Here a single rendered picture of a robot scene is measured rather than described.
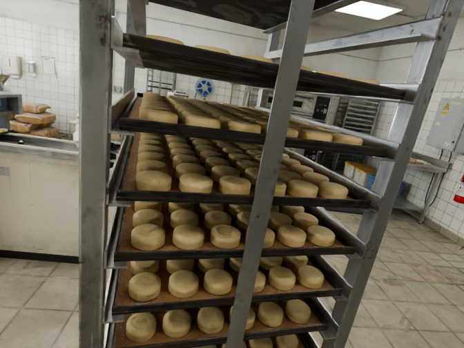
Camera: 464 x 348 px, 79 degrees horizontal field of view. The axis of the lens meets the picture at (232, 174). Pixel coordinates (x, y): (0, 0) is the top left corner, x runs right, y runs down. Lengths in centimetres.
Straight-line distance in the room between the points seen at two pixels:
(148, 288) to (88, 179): 21
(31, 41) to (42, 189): 490
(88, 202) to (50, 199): 200
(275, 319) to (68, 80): 638
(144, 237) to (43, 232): 210
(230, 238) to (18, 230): 224
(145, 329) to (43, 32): 656
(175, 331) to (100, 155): 34
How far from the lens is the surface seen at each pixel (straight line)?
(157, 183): 39
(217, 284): 50
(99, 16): 35
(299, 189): 47
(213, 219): 51
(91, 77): 34
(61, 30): 675
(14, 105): 288
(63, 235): 246
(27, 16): 702
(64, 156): 223
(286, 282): 55
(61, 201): 234
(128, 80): 95
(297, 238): 51
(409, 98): 52
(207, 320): 57
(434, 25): 53
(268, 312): 62
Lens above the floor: 146
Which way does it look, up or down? 16 degrees down
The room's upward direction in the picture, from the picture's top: 9 degrees clockwise
